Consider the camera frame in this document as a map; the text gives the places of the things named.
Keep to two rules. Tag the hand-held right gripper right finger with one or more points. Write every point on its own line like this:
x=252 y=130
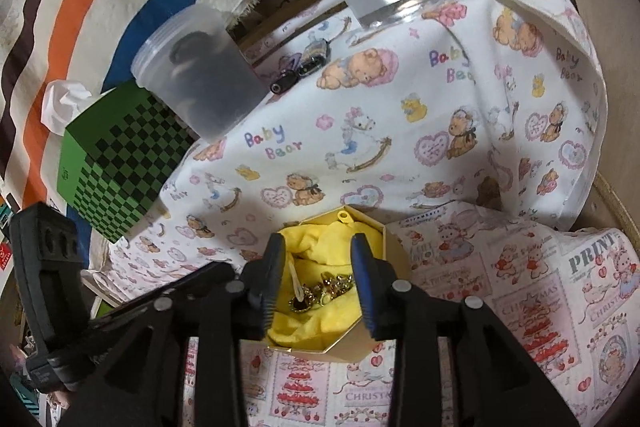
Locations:
x=367 y=289

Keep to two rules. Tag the green checkered tissue box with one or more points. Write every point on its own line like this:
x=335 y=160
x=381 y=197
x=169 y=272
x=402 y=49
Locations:
x=115 y=167

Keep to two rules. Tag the pink strawberry print cloth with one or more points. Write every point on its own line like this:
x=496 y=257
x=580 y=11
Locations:
x=525 y=287

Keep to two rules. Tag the striped printed cloth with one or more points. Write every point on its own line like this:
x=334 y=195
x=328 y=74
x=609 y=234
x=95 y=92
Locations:
x=65 y=7

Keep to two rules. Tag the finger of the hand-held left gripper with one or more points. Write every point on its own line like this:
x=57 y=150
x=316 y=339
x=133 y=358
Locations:
x=170 y=289

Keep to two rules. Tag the colourful box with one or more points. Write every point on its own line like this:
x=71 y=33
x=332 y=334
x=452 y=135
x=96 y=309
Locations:
x=6 y=237

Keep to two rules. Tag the gold hexagonal box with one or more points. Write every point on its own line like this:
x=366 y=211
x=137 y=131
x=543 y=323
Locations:
x=345 y=351

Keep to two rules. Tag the wooden board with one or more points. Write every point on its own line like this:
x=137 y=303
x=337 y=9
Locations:
x=617 y=212

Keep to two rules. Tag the bear print blanket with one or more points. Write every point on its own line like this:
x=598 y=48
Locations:
x=400 y=132

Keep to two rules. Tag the yellow cloth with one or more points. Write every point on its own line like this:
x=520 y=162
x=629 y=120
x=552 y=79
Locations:
x=320 y=242

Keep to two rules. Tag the translucent plastic jar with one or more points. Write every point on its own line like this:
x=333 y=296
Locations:
x=210 y=77

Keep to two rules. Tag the black bead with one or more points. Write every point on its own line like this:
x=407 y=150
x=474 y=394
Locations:
x=300 y=305

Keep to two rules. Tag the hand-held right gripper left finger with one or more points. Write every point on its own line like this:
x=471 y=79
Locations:
x=274 y=287

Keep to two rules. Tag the white tissue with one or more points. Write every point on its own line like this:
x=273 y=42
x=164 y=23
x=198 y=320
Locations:
x=65 y=104

